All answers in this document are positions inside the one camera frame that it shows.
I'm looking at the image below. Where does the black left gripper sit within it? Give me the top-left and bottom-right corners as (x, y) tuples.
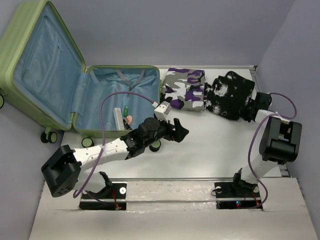
(143, 114), (188, 148)

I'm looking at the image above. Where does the black white tie-dye garment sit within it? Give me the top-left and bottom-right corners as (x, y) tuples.
(203, 71), (255, 121)

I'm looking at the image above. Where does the purple camouflage garment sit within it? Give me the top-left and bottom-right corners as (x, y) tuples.
(160, 67), (206, 112)

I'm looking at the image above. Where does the green suitcase blue lining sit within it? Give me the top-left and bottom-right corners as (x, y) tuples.
(0, 0), (161, 139)

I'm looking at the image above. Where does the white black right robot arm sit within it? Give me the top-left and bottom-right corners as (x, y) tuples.
(230, 92), (303, 196)

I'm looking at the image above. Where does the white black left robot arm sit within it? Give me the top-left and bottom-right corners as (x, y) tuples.
(41, 117), (189, 198)

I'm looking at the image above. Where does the green suitcase wheel front right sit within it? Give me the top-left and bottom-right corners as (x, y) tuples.
(149, 140), (162, 153)

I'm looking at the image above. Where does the green suitcase wheel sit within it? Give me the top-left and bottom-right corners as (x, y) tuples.
(149, 140), (162, 153)
(81, 137), (95, 148)

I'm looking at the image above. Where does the pink round sponge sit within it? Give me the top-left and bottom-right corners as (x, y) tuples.
(124, 115), (133, 125)

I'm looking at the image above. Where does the green small bottle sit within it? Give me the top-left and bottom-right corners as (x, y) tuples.
(123, 105), (129, 117)

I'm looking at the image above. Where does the grey rectangular box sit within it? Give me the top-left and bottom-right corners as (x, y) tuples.
(113, 107), (125, 131)

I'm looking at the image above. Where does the green suitcase wheel front left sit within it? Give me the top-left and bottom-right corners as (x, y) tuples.
(81, 137), (95, 148)

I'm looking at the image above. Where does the green suitcase wheel lid lower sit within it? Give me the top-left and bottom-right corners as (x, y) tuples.
(40, 131), (58, 144)

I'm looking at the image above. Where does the green suitcase wheel lid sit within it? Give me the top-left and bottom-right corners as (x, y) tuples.
(0, 94), (5, 109)
(40, 131), (58, 144)

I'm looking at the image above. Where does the green suitcase wheel lid upper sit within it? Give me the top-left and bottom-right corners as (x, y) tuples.
(0, 94), (5, 109)

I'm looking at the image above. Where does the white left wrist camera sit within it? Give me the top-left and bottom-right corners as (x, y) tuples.
(154, 101), (171, 122)

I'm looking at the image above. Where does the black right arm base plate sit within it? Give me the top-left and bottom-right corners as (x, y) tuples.
(211, 181), (262, 210)

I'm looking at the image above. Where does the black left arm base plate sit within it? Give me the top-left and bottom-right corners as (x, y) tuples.
(78, 181), (127, 211)

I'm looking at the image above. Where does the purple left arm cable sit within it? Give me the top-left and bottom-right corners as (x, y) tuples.
(73, 91), (157, 205)

